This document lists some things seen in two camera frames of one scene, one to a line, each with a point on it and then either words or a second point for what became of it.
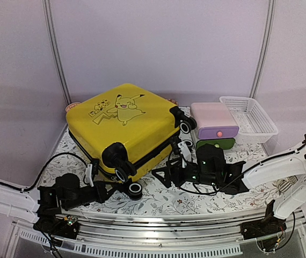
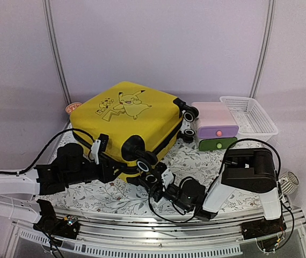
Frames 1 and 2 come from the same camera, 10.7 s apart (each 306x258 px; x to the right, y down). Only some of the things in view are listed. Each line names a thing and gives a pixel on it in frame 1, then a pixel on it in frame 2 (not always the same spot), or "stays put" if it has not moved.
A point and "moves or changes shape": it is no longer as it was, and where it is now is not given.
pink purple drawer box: x=214 y=121 stays put
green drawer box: x=226 y=144 stays put
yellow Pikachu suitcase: x=126 y=131 moves or changes shape
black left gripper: x=102 y=196 → x=106 y=165
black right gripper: x=167 y=171 → x=152 y=187
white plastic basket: x=254 y=126 stays put
